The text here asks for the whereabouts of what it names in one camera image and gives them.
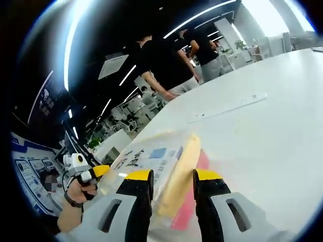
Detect white mesh chair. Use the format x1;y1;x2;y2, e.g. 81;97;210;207
251;37;268;61

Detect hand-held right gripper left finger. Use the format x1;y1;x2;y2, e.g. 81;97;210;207
75;169;154;242

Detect ceiling air vent panel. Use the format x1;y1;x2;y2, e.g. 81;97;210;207
97;53;130;81

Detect long curved ceiling light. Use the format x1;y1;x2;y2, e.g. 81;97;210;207
64;5;85;92

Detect dark wall screen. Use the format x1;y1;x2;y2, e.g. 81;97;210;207
27;70;67;125

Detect long clear strip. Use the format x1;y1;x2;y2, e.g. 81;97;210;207
187;92;268;125

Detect black wristband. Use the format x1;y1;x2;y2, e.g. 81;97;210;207
64;192;84;209

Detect white cabinet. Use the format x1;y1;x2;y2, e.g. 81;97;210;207
228;50;254;71

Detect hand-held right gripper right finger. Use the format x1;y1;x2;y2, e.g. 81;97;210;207
193;168;278;242

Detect red flat box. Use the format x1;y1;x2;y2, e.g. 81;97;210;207
171;148;212;232

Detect short ceiling light strip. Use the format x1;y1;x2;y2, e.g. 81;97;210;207
100;98;113;117
118;65;137;86

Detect small potted plant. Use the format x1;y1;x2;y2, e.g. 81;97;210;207
89;137;102;150

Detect white low desk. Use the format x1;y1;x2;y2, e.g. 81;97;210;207
95;130;133;163

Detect beige box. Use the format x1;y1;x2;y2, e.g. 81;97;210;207
155;133;202;220

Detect person's left hand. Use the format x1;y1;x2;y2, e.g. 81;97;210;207
66;179;99;205

